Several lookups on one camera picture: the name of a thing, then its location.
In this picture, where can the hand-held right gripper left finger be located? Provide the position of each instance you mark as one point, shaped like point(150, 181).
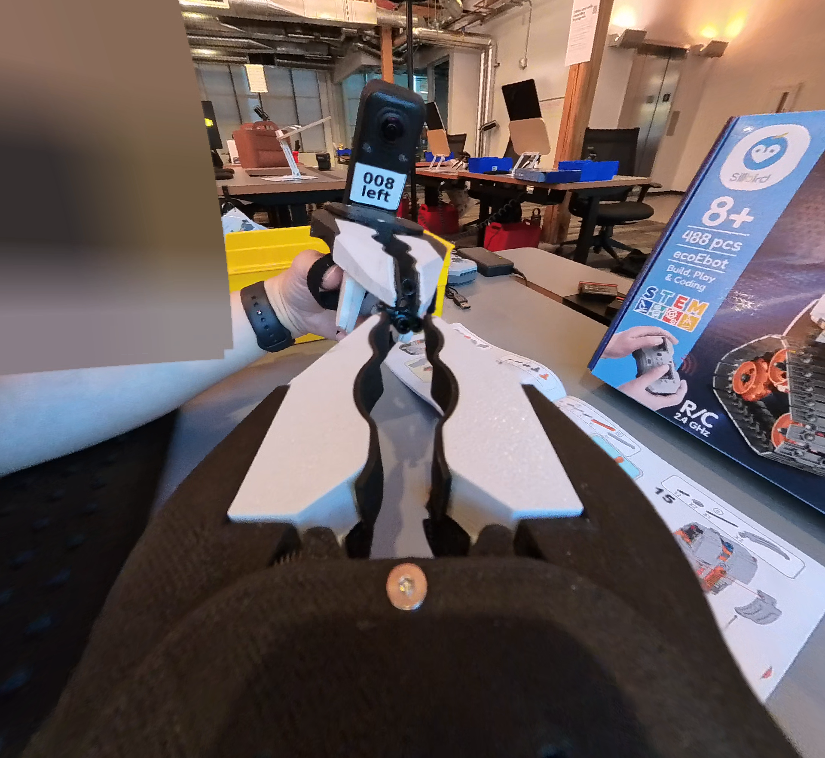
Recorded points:
point(303, 448)

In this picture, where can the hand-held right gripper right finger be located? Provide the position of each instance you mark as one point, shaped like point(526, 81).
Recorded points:
point(509, 448)

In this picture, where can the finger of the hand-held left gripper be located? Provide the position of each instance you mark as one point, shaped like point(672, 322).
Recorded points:
point(364, 261)
point(430, 274)

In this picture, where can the black toy connector piece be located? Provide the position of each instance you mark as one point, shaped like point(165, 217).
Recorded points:
point(405, 323)

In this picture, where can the person's left forearm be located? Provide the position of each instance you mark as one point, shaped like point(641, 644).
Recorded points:
point(96, 410)

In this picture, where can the grey desk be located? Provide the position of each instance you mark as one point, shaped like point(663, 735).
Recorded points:
point(541, 265)
point(548, 345)

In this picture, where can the wooden top desk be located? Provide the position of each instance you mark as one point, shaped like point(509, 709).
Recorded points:
point(283, 184)
point(612, 181)

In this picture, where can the person's left hand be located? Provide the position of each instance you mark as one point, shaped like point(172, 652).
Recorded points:
point(296, 300)

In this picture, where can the grey blue battery module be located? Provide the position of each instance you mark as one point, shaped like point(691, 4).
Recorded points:
point(461, 268)

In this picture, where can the red bag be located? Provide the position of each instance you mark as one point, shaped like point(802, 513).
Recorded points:
point(512, 236)
point(438, 220)

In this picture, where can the black power adapter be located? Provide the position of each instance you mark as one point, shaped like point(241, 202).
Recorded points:
point(486, 261)

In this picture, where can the yellow plastic bin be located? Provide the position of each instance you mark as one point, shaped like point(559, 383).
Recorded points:
point(271, 255)

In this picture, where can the black wristband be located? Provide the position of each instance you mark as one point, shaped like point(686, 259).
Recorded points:
point(264, 320)

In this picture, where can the laminated instruction sheet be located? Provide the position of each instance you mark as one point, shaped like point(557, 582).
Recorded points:
point(242, 223)

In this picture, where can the brown bag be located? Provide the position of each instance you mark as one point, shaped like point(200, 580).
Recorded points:
point(258, 145)

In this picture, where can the blue flat tray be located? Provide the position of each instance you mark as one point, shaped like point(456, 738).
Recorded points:
point(548, 176)

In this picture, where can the red black battery pack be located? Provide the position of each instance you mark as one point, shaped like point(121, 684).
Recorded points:
point(596, 288)
point(617, 303)

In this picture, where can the black office chair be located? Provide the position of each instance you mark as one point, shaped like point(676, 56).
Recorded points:
point(612, 210)

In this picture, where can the open instruction booklet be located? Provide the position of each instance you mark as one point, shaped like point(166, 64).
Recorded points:
point(709, 500)

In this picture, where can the white paper notice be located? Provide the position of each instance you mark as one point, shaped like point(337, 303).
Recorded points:
point(583, 26)

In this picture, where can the robot kit box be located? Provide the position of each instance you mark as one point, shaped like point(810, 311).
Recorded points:
point(741, 320)

